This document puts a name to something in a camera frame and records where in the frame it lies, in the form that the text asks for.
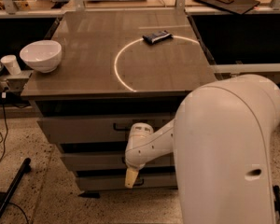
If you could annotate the grey clamp bracket left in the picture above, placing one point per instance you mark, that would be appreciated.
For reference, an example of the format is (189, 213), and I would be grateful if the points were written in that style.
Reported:
(15, 83)

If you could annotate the grey drawer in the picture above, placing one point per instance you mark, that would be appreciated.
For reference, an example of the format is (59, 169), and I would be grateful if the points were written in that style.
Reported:
(97, 129)
(94, 161)
(100, 183)

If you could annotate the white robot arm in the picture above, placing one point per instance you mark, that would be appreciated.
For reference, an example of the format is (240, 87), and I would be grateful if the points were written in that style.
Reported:
(220, 139)

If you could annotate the black flat board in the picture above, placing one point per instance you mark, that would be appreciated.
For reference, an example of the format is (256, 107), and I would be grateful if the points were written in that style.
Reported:
(233, 6)

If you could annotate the black metal stand leg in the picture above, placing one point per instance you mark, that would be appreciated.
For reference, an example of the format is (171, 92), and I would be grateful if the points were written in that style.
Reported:
(6, 196)

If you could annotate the white paper cup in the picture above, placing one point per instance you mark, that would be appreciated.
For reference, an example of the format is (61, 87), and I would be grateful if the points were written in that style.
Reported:
(11, 64)

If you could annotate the grey drawer cabinet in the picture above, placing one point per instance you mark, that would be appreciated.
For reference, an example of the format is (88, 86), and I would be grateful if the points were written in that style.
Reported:
(109, 69)

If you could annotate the grey bottom drawer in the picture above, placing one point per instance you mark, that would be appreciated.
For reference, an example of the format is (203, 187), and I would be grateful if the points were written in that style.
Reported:
(100, 183)

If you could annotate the dark snack bar wrapper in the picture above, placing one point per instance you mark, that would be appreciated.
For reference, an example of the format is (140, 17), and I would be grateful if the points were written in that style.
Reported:
(157, 37)

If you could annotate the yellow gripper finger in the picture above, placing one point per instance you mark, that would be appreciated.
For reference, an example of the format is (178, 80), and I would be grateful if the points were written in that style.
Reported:
(130, 178)

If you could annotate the grey top drawer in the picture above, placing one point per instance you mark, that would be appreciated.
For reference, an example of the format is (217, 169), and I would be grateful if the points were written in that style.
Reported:
(97, 129)

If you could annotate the white ceramic bowl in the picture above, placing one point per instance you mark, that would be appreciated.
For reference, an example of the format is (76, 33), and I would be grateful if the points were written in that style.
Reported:
(43, 56)

